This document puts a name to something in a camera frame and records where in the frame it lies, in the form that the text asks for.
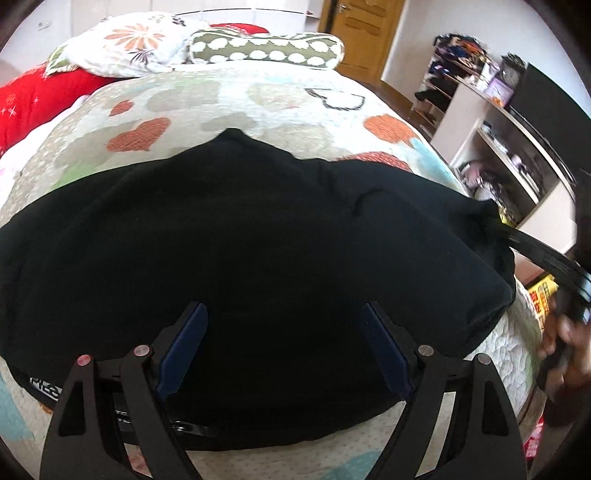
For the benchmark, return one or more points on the white shelf unit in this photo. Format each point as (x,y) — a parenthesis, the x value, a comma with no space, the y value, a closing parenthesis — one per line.
(476,130)

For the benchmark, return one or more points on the red long pillow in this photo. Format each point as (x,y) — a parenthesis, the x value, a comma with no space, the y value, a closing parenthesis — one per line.
(33,99)

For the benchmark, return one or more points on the floral white pillow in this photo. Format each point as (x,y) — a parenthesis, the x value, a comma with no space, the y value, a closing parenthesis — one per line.
(129,45)

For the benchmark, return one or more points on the desk clock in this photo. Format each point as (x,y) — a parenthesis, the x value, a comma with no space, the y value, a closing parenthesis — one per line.
(512,69)

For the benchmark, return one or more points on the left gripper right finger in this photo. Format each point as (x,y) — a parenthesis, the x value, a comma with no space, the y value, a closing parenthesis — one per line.
(457,422)

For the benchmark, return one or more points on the black television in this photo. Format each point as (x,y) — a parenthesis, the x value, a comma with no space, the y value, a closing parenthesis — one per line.
(556,118)

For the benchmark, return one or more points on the black pants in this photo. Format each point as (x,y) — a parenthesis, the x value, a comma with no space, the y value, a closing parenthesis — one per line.
(282,252)

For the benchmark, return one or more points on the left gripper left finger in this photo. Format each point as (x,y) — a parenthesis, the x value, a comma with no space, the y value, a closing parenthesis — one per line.
(105,403)

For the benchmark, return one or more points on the wooden door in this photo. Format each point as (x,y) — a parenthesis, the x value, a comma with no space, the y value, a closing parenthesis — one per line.
(367,28)

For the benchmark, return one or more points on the shoe rack with clothes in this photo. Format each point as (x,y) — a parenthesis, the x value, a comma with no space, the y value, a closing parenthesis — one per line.
(456,59)

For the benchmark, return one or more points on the right hand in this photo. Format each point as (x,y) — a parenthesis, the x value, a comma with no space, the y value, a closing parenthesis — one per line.
(564,374)

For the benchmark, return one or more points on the green sheep bolster pillow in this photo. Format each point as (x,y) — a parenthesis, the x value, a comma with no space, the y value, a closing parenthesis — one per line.
(221,45)

